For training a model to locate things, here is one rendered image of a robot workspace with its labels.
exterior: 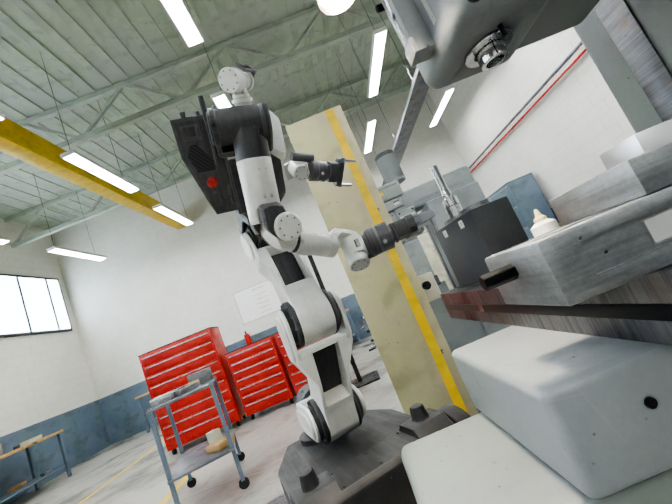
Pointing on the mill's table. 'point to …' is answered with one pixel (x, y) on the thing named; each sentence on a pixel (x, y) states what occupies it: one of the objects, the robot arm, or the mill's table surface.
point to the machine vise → (590, 254)
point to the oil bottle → (543, 224)
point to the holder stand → (479, 237)
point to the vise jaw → (616, 185)
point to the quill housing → (469, 32)
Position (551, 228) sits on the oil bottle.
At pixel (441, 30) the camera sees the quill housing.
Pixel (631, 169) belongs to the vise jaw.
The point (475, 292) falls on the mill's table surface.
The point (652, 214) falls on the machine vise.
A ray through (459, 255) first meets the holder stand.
